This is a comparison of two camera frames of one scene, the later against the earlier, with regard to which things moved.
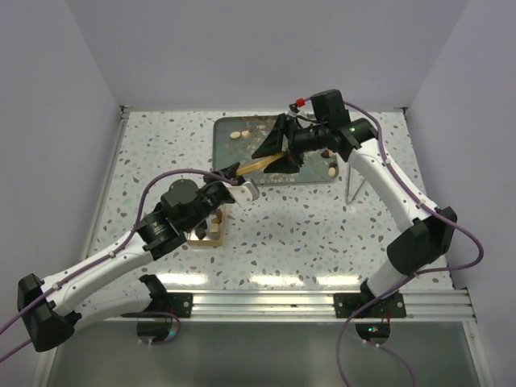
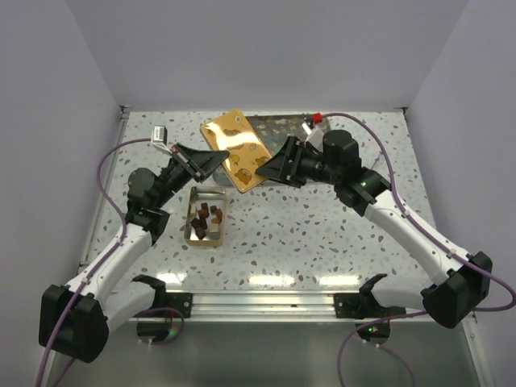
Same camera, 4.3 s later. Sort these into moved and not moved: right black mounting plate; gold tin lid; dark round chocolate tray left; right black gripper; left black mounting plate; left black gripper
Moved: gold tin lid; left black gripper; right black gripper
Not moved: dark round chocolate tray left; left black mounting plate; right black mounting plate
